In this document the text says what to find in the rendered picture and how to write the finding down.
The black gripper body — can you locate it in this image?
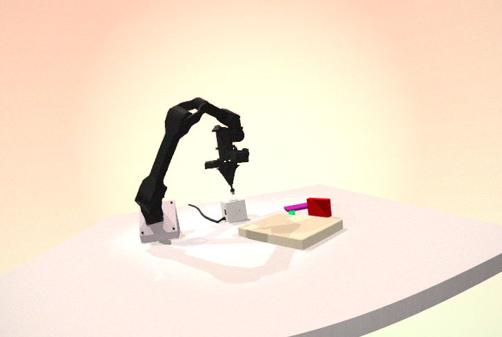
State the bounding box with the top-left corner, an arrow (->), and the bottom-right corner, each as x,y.
204,142 -> 249,169

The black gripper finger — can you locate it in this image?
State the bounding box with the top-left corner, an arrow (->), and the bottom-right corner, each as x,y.
230,165 -> 240,185
216,166 -> 232,185

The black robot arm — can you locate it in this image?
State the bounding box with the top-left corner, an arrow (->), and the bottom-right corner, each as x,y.
134,98 -> 249,225

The magenta flat rectangular slab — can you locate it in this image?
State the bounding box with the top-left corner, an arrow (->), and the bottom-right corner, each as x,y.
284,203 -> 308,212

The red rectangular block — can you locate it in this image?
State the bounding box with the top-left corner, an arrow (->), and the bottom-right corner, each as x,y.
307,198 -> 332,218

